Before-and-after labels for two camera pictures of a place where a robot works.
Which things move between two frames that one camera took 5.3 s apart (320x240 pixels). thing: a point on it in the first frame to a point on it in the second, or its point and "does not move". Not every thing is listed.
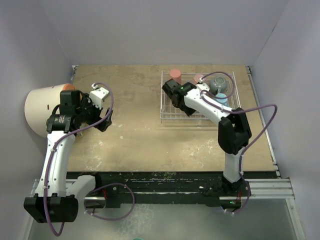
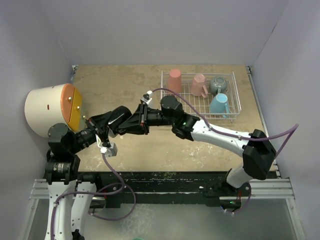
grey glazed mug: x=219 y=84 does not move
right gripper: x=188 y=110 to x=138 y=123
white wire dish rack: x=222 y=86 does not move
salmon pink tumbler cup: x=176 y=74 does not move
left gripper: x=85 y=102 to x=95 y=130
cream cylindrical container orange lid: x=41 y=103 does not move
